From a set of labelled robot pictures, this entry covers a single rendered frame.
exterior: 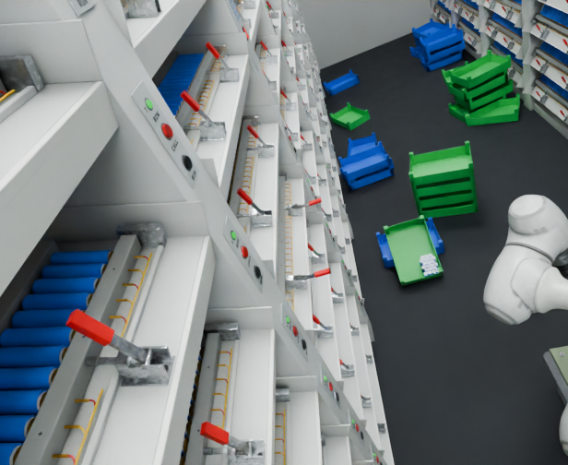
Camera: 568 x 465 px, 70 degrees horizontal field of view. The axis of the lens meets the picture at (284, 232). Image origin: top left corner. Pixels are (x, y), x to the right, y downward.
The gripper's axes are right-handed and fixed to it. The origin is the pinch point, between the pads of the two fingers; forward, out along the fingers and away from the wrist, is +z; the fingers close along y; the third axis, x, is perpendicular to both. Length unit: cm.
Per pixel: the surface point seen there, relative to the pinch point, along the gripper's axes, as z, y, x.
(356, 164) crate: 27, -175, -24
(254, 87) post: -92, -44, -24
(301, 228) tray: -65, -22, -41
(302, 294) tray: -66, 0, -47
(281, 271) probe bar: -71, -5, -48
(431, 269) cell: 31, -67, -32
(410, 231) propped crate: 27, -91, -26
